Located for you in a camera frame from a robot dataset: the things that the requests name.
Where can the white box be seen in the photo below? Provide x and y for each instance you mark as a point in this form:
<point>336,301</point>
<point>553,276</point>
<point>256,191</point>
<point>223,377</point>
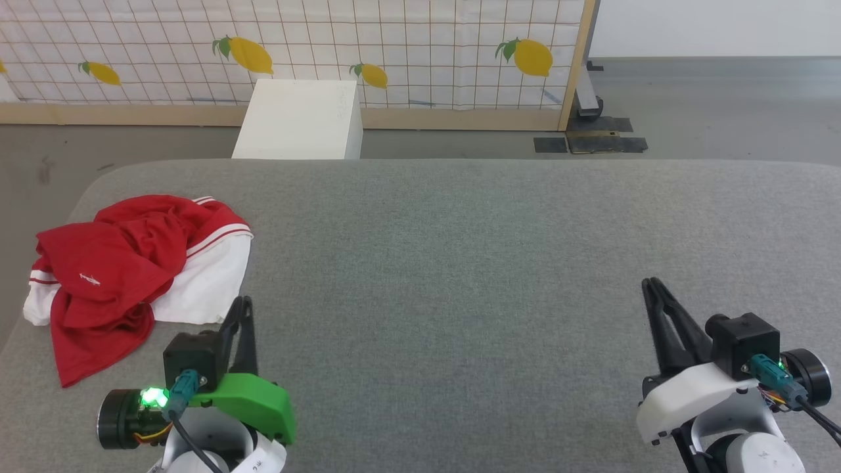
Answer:
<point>299,118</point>

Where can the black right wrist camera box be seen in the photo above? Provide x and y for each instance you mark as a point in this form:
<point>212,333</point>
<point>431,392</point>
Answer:
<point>742,341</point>

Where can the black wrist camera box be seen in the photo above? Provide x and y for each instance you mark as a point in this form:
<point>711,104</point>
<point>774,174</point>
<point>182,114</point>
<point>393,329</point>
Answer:
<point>192,358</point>
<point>742,341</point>

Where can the grey fabric sofa seat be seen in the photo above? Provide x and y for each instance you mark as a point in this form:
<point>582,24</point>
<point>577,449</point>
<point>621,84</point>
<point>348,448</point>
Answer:
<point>460,276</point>

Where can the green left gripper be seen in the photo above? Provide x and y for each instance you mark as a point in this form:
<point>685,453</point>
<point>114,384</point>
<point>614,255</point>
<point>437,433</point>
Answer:
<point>253,397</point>

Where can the large black taped floor plate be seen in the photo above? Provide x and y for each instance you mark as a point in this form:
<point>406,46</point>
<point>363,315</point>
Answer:
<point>608,141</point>

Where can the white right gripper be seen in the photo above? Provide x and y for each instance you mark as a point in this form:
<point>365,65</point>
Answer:
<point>696,397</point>

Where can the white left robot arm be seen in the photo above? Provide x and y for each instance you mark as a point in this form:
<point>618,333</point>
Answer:
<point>223,447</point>

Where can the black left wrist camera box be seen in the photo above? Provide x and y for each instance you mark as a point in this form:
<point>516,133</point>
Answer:
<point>192,358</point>

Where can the grey metal screen foot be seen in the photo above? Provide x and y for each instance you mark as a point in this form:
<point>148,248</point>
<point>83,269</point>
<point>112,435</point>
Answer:
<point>587,98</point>

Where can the lemon-print wood-framed screen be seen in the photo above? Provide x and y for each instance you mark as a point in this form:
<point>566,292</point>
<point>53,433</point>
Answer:
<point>407,39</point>

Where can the red and white basketball jersey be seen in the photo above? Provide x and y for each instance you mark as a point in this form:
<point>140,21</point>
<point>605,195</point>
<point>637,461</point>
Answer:
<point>112,263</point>

